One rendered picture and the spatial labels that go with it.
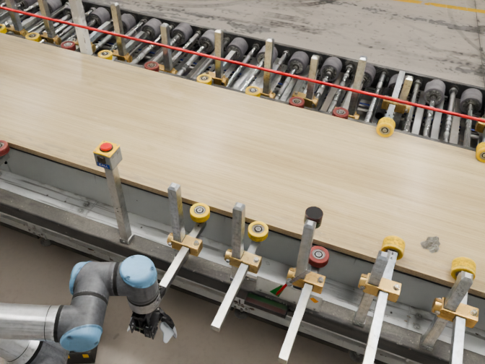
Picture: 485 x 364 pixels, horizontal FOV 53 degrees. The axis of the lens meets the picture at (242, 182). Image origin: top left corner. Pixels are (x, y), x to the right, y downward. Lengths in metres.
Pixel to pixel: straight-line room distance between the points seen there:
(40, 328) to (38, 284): 1.72
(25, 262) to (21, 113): 0.95
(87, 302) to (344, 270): 1.14
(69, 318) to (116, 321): 1.50
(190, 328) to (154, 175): 0.94
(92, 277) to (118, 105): 1.36
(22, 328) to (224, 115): 1.49
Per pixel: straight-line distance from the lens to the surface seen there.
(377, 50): 4.98
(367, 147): 2.34
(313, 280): 1.84
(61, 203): 2.51
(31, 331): 1.32
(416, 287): 2.08
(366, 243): 1.94
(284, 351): 1.70
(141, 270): 1.32
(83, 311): 1.30
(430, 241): 2.02
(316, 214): 1.65
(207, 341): 2.67
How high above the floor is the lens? 2.38
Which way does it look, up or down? 45 degrees down
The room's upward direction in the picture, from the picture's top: 2 degrees clockwise
